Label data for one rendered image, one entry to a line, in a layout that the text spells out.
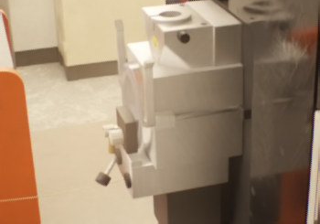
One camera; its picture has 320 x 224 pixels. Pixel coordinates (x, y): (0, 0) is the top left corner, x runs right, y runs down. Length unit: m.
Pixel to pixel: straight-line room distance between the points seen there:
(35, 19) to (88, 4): 0.49
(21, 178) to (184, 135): 0.47
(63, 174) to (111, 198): 0.16
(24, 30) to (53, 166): 2.65
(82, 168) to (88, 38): 2.34
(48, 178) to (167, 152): 0.92
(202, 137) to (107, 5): 3.21
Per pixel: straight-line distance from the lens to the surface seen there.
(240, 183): 0.71
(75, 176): 1.56
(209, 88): 0.65
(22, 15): 4.19
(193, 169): 0.69
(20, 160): 1.07
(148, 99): 0.62
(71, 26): 3.85
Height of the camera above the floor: 1.49
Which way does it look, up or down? 23 degrees down
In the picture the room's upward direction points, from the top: 2 degrees counter-clockwise
